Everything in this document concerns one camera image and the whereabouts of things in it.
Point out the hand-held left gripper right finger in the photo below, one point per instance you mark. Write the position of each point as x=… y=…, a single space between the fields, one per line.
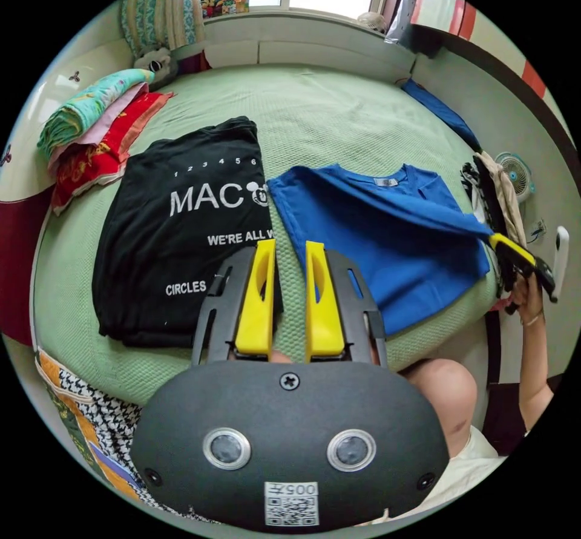
x=323 y=312

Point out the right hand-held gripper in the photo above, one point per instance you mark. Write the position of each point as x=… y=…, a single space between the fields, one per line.
x=542 y=275

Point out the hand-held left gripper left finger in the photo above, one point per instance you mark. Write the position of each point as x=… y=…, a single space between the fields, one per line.
x=255 y=307

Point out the blue t-shirt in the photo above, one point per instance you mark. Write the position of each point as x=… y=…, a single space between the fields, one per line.
x=386 y=239

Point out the person's right forearm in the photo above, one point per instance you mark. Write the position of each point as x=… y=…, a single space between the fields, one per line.
x=535 y=366

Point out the black t-shirt with white print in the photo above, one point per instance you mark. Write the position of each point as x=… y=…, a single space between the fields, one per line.
x=181 y=230

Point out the person's right hand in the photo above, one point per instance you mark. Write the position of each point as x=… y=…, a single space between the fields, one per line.
x=529 y=300

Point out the pile of clothes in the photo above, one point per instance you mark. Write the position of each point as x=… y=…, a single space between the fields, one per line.
x=499 y=194

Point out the small green fan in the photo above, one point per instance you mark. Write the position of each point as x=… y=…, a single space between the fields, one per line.
x=515 y=176

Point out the person's body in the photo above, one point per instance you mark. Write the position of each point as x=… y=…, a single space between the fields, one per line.
x=447 y=398

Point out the dark blue cloth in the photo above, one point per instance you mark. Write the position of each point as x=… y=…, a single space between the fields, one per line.
x=438 y=109

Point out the bed with green mat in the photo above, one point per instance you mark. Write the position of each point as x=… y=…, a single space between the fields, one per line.
x=327 y=116

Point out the pile of folded blankets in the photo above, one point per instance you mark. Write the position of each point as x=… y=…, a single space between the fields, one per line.
x=91 y=139

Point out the grey plush toy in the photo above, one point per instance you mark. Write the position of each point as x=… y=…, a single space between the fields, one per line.
x=156 y=64

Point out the colourful toys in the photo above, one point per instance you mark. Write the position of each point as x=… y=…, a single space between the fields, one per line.
x=223 y=0

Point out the green patterned curtain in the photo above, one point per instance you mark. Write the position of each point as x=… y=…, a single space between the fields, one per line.
x=159 y=14

